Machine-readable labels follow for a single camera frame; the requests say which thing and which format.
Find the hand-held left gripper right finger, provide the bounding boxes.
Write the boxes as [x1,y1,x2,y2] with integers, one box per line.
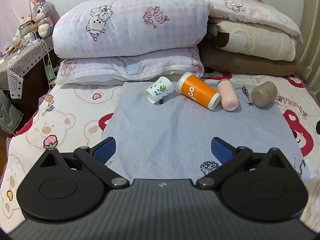
[196,137,298,189]

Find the bear print bed sheet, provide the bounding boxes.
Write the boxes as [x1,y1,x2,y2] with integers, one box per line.
[0,71,320,205]

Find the brown folded blanket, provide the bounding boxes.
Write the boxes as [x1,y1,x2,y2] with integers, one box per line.
[199,40,303,77]

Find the beige curtain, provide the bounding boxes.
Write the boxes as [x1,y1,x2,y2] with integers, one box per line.
[298,0,320,93]

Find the pink cup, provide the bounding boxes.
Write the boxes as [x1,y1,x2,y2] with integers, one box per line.
[217,79,239,111]

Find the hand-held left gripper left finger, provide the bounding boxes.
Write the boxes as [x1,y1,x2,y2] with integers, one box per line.
[34,137,129,188]

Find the bedside table patterned cloth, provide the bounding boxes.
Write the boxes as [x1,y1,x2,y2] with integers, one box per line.
[0,35,61,130]

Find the orange cup white lid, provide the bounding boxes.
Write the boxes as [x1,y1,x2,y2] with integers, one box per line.
[177,71,221,110]

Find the beige folded blanket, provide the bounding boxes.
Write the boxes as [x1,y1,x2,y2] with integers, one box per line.
[207,20,297,62]

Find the white charging cables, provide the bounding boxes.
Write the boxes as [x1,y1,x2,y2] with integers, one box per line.
[24,31,62,87]

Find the brown cup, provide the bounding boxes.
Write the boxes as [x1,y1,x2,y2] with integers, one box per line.
[251,81,278,107]

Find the clutter of small items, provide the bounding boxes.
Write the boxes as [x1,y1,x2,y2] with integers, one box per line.
[0,15,42,57]

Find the light blue cloth mat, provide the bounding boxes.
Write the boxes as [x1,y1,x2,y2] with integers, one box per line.
[102,81,304,182]

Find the pink heart print pillow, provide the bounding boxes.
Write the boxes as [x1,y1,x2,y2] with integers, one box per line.
[54,45,205,85]

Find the grey green quilted cloth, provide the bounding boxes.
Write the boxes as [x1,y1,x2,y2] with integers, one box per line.
[0,89,24,134]

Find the white paper cup green print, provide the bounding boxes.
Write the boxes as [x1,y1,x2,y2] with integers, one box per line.
[145,76,173,105]

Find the pink checked pillow top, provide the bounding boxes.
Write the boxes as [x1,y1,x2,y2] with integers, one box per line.
[52,0,210,58]

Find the grey rabbit plush toy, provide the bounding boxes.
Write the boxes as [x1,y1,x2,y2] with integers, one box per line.
[28,0,55,37]

